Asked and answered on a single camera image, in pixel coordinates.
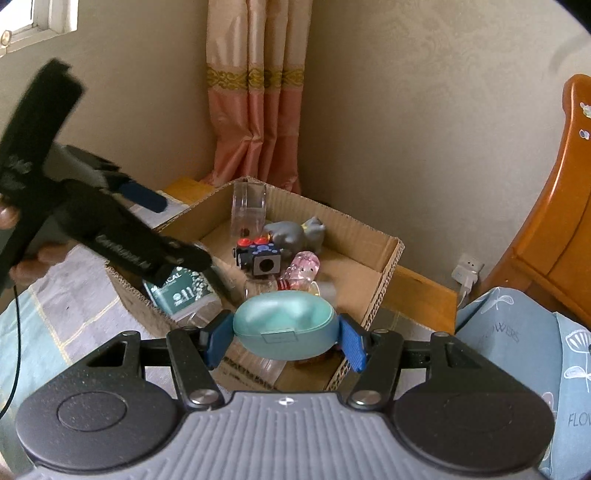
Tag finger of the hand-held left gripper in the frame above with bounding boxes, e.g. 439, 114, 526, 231
107, 179, 168, 214
152, 236, 213, 278

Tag pink beige curtain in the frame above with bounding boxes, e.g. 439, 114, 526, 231
205, 0, 315, 195

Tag blue floral pillow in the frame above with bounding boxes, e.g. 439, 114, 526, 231
455, 286, 591, 480

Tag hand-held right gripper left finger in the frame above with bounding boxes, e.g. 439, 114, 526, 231
85, 310, 234, 412

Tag grey animal figurine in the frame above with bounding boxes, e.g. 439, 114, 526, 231
263, 220, 306, 254

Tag wooden headboard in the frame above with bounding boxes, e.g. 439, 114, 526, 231
480, 74, 591, 334

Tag white wall socket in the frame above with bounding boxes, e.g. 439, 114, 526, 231
456, 252, 486, 278

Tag white charger plug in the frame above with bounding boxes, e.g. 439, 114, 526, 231
450, 267, 481, 297

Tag person's left hand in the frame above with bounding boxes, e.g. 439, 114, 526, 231
0, 205, 71, 287

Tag pink liquid bottle with panda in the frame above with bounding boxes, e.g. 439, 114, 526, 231
277, 250, 322, 295

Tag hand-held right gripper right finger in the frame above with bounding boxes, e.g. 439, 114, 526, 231
338, 315, 488, 411

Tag brown cardboard box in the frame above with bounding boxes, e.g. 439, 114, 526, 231
105, 176, 406, 393

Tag teal egg-shaped case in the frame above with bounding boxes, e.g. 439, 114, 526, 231
232, 292, 341, 360

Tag clear plastic jar red lid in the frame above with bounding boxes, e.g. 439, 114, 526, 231
231, 180, 269, 237

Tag black blue cube toy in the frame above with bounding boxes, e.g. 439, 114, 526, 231
232, 235, 283, 278

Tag white window frame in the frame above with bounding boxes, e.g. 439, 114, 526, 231
0, 0, 80, 57

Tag clear round dish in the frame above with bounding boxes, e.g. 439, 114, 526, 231
242, 277, 279, 302

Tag green patterned box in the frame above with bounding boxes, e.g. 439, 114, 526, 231
142, 265, 220, 320

